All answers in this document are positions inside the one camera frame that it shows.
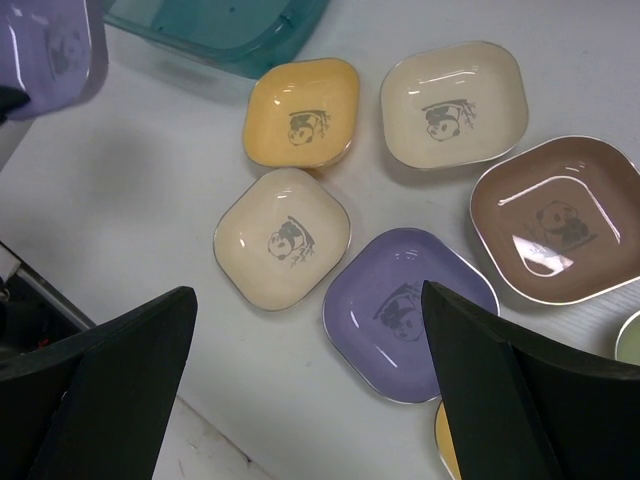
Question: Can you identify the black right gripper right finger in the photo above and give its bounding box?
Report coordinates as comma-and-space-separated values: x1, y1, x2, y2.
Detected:
422, 282, 639, 479

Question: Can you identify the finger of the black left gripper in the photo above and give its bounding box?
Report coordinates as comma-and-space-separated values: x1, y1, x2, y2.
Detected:
0, 85, 30, 125

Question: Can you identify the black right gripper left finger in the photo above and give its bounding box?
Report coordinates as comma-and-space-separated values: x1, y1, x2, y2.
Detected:
1, 286, 198, 479

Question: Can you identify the small purple panda plate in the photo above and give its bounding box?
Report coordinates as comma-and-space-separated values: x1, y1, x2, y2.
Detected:
1, 1, 109, 121

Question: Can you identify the cream panda plate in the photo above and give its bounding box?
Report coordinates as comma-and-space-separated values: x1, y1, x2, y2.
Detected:
380, 41, 529, 170
213, 168, 351, 311

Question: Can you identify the orange panda plate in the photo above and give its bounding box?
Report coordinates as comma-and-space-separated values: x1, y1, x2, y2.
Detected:
243, 58, 360, 169

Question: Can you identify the teal plastic bin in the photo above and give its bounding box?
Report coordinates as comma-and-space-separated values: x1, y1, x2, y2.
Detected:
102, 0, 328, 79

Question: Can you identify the yellow plate near right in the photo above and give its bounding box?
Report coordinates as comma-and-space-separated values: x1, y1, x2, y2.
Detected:
434, 402, 461, 480

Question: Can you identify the green plate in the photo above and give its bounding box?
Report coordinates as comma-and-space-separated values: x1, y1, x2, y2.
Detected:
614, 311, 640, 365

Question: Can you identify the large purple panda plate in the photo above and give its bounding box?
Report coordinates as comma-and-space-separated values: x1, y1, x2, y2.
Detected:
322, 228, 500, 404

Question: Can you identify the brown panda plate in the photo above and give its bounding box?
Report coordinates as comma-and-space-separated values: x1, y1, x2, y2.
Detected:
469, 136, 639, 305

